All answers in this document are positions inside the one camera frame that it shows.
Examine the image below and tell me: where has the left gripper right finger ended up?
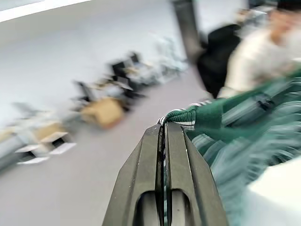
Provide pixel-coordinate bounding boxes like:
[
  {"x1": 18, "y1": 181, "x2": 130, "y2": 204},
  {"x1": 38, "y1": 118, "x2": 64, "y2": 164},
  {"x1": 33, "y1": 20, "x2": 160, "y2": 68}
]
[{"x1": 164, "y1": 121, "x2": 229, "y2": 226}]

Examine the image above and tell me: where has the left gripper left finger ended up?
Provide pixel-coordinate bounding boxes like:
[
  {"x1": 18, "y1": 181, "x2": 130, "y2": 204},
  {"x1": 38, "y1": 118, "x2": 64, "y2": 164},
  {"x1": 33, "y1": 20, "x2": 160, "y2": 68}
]
[{"x1": 101, "y1": 124, "x2": 165, "y2": 226}]

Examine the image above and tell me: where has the black chair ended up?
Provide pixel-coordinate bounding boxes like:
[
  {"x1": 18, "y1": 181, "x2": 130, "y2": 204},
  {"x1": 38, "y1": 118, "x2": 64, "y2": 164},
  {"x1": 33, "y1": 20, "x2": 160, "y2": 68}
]
[{"x1": 196, "y1": 23, "x2": 243, "y2": 99}]

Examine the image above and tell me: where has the person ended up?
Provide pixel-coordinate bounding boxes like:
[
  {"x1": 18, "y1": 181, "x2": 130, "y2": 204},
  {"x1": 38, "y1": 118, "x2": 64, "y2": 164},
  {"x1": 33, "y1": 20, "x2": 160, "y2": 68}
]
[{"x1": 217, "y1": 0, "x2": 301, "y2": 99}]

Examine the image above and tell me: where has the green striped T-shirt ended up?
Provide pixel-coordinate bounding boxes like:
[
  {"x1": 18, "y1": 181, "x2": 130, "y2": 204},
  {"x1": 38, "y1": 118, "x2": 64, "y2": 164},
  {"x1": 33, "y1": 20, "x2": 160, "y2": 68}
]
[{"x1": 156, "y1": 70, "x2": 301, "y2": 226}]

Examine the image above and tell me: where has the brown cardboard box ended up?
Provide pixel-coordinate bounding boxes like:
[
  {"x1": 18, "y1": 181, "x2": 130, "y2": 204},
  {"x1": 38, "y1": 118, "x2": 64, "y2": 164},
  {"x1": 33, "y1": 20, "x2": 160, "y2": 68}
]
[{"x1": 81, "y1": 97, "x2": 125, "y2": 129}]

